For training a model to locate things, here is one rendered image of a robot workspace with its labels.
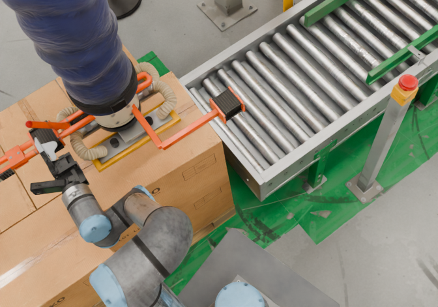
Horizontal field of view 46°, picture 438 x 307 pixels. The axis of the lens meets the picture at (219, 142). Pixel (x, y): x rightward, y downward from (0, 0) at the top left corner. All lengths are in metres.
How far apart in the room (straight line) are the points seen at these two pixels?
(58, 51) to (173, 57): 2.05
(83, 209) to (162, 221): 0.48
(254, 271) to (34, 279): 0.97
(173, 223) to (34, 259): 1.35
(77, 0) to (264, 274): 1.20
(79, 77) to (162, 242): 0.59
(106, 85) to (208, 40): 1.96
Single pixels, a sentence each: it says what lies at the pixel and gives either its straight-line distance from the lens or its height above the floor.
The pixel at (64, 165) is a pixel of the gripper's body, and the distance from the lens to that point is 1.68.
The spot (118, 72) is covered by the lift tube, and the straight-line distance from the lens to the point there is 1.56.
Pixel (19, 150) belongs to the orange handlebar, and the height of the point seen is 1.25.
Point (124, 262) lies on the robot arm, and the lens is 1.12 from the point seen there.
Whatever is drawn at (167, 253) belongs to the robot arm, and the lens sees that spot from 1.12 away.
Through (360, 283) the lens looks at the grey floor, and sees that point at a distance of 2.78.
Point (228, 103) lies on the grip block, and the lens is 1.67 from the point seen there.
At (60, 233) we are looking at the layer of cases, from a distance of 2.42.
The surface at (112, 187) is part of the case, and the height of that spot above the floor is 0.94.
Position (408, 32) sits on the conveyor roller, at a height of 0.54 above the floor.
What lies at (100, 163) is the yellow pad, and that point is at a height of 1.13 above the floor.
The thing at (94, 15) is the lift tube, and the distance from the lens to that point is 1.36.
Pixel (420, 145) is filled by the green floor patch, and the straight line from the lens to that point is 3.12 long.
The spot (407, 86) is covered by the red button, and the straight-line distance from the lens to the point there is 2.03.
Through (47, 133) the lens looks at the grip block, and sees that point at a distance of 1.78.
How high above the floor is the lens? 2.69
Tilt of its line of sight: 63 degrees down
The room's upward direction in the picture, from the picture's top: 11 degrees counter-clockwise
